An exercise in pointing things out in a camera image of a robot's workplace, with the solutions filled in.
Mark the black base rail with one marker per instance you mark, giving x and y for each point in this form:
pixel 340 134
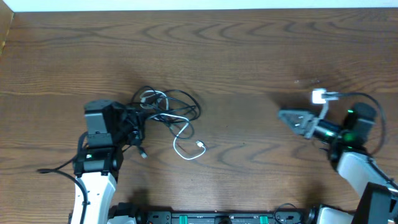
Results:
pixel 288 214

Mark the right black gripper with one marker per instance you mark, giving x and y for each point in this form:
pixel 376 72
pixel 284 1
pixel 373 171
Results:
pixel 310 125

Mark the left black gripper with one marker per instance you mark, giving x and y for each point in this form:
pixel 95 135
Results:
pixel 134 125

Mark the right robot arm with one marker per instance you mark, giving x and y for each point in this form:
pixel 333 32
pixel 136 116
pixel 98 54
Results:
pixel 351 160

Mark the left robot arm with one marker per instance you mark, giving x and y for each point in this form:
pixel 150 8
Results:
pixel 110 127

